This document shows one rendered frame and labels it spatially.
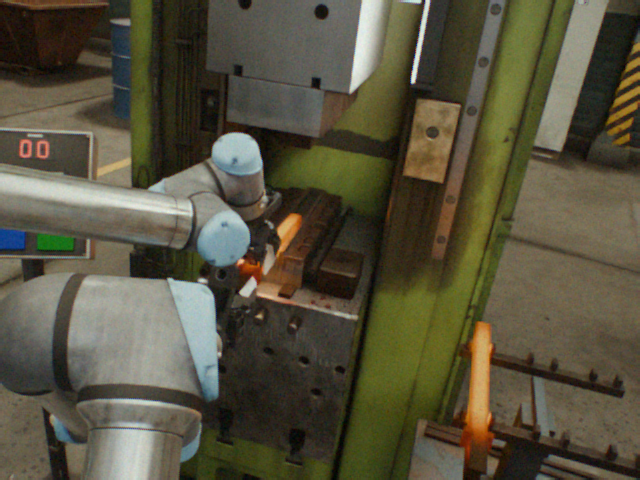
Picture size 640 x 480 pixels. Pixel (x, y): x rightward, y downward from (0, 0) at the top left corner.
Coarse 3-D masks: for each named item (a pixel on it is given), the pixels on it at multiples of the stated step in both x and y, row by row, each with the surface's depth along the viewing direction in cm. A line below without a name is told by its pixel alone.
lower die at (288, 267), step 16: (288, 192) 162; (304, 192) 161; (288, 208) 151; (320, 208) 153; (336, 208) 156; (304, 224) 143; (320, 224) 144; (288, 240) 132; (320, 240) 142; (288, 256) 127; (304, 256) 128; (272, 272) 130; (288, 272) 129
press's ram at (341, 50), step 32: (224, 0) 107; (256, 0) 106; (288, 0) 104; (320, 0) 103; (352, 0) 102; (384, 0) 126; (416, 0) 116; (224, 32) 110; (256, 32) 108; (288, 32) 107; (320, 32) 105; (352, 32) 104; (384, 32) 138; (224, 64) 113; (256, 64) 111; (288, 64) 109; (320, 64) 108; (352, 64) 106
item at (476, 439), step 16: (480, 336) 114; (480, 352) 109; (480, 368) 105; (480, 384) 101; (480, 400) 97; (480, 416) 93; (464, 432) 89; (480, 432) 88; (480, 448) 85; (464, 464) 87; (480, 464) 82
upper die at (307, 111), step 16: (240, 80) 113; (256, 80) 112; (240, 96) 115; (256, 96) 114; (272, 96) 113; (288, 96) 112; (304, 96) 111; (320, 96) 110; (336, 96) 122; (352, 96) 143; (240, 112) 116; (256, 112) 115; (272, 112) 114; (288, 112) 113; (304, 112) 113; (320, 112) 112; (336, 112) 126; (272, 128) 116; (288, 128) 115; (304, 128) 114; (320, 128) 113
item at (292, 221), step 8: (288, 216) 142; (296, 216) 143; (288, 224) 137; (296, 224) 140; (280, 232) 132; (288, 232) 133; (240, 264) 113; (248, 264) 115; (240, 272) 111; (248, 272) 111; (256, 272) 112; (240, 280) 108; (248, 280) 109; (256, 280) 113; (240, 288) 105
